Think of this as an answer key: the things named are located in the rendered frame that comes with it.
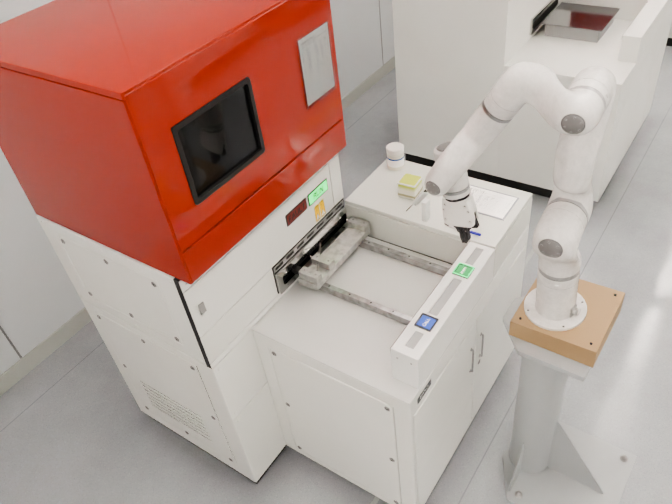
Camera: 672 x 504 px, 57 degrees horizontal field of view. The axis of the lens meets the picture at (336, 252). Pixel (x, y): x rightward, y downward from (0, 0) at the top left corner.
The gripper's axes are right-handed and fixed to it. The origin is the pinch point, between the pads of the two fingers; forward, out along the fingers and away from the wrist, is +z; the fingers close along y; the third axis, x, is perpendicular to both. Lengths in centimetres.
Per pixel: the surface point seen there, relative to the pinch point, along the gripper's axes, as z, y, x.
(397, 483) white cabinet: 81, -19, -46
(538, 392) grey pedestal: 62, 18, -4
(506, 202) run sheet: 14.0, -4.9, 39.8
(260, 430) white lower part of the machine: 65, -73, -56
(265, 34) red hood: -74, -39, -16
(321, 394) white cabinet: 41, -40, -46
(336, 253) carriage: 13, -53, -5
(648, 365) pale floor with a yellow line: 121, 34, 75
